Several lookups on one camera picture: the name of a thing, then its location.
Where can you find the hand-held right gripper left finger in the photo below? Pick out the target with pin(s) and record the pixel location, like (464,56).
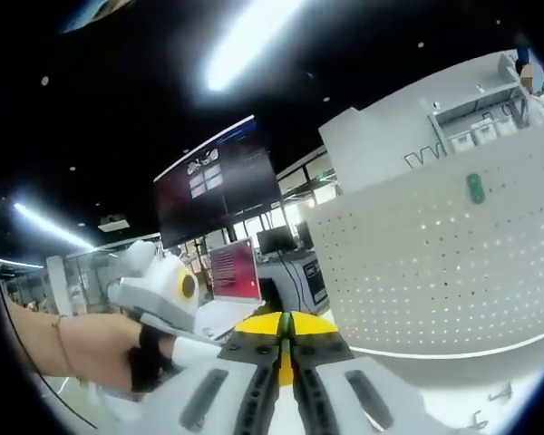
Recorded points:
(236,385)

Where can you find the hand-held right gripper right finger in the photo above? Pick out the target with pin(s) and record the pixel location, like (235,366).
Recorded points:
(340,389)

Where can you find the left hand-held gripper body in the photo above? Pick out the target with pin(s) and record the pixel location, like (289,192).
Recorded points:
(158,285)

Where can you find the green hook assembly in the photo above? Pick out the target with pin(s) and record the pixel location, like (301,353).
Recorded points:
(476,188)
(284,324)

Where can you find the white perforated mounting plate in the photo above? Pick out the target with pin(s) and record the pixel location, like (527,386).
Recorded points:
(426,272)

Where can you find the loose metal hook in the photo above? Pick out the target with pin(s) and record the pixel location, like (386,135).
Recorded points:
(498,393)

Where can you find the person's left hand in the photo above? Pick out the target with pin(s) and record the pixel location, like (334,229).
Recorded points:
(118,353)

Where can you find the laptop with red screen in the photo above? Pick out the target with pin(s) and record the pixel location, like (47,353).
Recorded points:
(233,267)

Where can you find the large dark display screen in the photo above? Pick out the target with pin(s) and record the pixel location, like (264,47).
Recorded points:
(217,190)

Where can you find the grey equipment cabinet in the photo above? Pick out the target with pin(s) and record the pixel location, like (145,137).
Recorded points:
(313,281)

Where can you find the ceiling light strip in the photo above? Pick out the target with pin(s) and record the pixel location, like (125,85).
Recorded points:
(50,224)
(249,45)

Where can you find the black computer monitor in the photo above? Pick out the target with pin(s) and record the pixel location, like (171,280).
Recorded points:
(275,240)

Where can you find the white storage bin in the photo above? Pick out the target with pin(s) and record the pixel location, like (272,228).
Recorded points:
(506,127)
(485,132)
(462,141)

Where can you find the grey wall shelf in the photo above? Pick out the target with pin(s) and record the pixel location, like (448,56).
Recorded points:
(480,109)

